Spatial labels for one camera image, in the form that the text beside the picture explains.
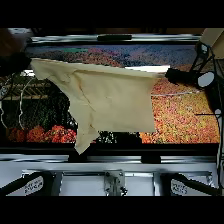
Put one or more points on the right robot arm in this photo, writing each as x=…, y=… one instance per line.
x=213, y=95

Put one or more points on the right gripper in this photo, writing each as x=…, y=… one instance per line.
x=180, y=76

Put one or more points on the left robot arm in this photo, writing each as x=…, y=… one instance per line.
x=13, y=64

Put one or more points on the cream T-shirt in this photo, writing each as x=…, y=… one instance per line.
x=110, y=100

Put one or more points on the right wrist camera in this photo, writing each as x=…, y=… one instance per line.
x=202, y=50

